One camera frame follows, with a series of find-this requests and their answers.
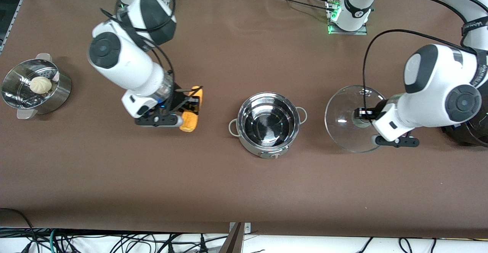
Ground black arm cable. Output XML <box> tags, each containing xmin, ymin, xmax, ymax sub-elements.
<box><xmin>362</xmin><ymin>0</ymin><xmax>481</xmax><ymax>112</ymax></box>
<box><xmin>101</xmin><ymin>0</ymin><xmax>176</xmax><ymax>105</ymax></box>

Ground small metal bracket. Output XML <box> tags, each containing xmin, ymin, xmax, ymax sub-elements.
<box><xmin>229</xmin><ymin>223</ymin><xmax>252</xmax><ymax>234</ymax></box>

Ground brown camera pole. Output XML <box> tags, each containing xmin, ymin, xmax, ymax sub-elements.
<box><xmin>218</xmin><ymin>223</ymin><xmax>244</xmax><ymax>253</ymax></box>

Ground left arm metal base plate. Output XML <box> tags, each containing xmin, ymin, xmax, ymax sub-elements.
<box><xmin>328</xmin><ymin>0</ymin><xmax>368</xmax><ymax>35</ymax></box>

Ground black rice cooker appliance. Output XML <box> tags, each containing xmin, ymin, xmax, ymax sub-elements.
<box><xmin>440</xmin><ymin>108</ymin><xmax>488</xmax><ymax>147</ymax></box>

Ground aluminium table frame rail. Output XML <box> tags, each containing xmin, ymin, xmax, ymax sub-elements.
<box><xmin>0</xmin><ymin>0</ymin><xmax>39</xmax><ymax>53</ymax></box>

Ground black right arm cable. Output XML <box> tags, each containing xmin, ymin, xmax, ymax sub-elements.
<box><xmin>101</xmin><ymin>0</ymin><xmax>176</xmax><ymax>105</ymax></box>

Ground brown table cover sheet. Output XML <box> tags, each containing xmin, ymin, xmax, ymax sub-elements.
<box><xmin>0</xmin><ymin>0</ymin><xmax>488</xmax><ymax>239</ymax></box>

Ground white steel electric pot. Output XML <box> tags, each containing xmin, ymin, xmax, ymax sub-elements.
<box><xmin>228</xmin><ymin>91</ymin><xmax>308</xmax><ymax>160</ymax></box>

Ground yellow corn cob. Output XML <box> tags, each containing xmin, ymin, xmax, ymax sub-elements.
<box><xmin>179</xmin><ymin>86</ymin><xmax>204</xmax><ymax>133</ymax></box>

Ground round glass pot lid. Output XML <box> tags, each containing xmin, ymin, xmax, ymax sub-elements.
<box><xmin>325</xmin><ymin>85</ymin><xmax>387</xmax><ymax>153</ymax></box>

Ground white steamed bun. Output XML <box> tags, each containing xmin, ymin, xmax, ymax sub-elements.
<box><xmin>30</xmin><ymin>76</ymin><xmax>52</xmax><ymax>94</ymax></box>

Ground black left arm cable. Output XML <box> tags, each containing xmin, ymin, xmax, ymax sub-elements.
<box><xmin>362</xmin><ymin>0</ymin><xmax>481</xmax><ymax>112</ymax></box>

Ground black velcro strap white print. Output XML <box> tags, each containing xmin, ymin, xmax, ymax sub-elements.
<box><xmin>462</xmin><ymin>17</ymin><xmax>488</xmax><ymax>36</ymax></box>

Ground steel steamer basket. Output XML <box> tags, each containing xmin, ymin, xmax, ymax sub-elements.
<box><xmin>1</xmin><ymin>53</ymin><xmax>72</xmax><ymax>119</ymax></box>

